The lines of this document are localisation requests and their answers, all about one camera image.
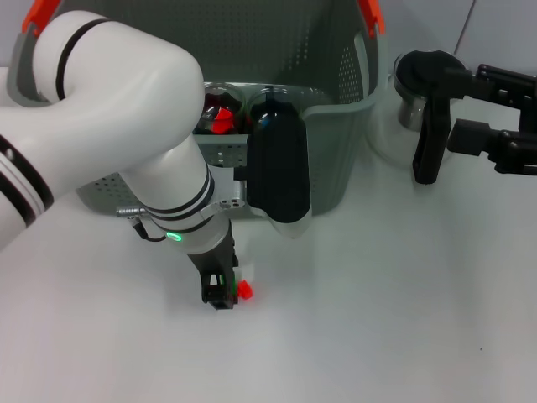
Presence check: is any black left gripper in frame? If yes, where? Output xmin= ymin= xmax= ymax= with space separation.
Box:
xmin=186 ymin=226 xmax=243 ymax=311

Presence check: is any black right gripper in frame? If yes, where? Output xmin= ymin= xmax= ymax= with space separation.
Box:
xmin=444 ymin=63 xmax=537 ymax=176

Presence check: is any orange-red sloped toy brick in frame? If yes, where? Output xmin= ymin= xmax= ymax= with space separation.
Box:
xmin=211 ymin=107 xmax=234 ymax=134

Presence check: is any glass jar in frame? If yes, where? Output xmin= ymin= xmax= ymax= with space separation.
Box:
xmin=195 ymin=82 xmax=247 ymax=136

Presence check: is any glass teacup black sleeve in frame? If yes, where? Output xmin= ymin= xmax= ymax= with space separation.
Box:
xmin=247 ymin=86 xmax=304 ymax=131

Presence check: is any grey perforated storage bin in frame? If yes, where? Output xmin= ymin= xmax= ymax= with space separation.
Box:
xmin=8 ymin=0 xmax=389 ymax=219

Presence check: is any glass pitcher black handle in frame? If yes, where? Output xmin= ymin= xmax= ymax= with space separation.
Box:
xmin=368 ymin=49 xmax=473 ymax=186

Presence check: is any orange bin carry handle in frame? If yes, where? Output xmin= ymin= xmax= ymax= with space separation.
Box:
xmin=20 ymin=0 xmax=387 ymax=39

